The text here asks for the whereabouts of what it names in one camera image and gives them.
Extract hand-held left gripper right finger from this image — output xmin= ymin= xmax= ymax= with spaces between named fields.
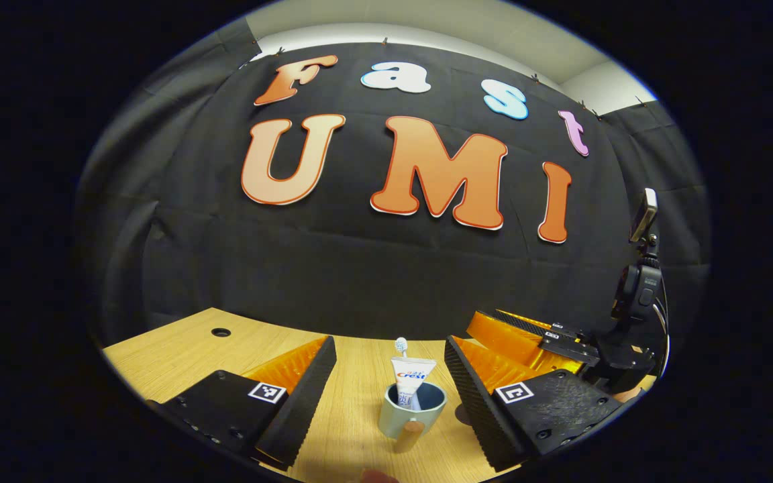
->
xmin=444 ymin=334 xmax=623 ymax=472

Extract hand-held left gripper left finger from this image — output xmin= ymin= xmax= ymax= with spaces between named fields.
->
xmin=147 ymin=334 xmax=338 ymax=470

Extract white toothpaste tube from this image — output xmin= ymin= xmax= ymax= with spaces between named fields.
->
xmin=390 ymin=356 xmax=438 ymax=411

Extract light blue cup wooden handle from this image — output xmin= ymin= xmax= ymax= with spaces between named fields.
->
xmin=378 ymin=381 xmax=448 ymax=453

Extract wooden desktop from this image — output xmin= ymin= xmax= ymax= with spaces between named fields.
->
xmin=101 ymin=307 xmax=659 ymax=483

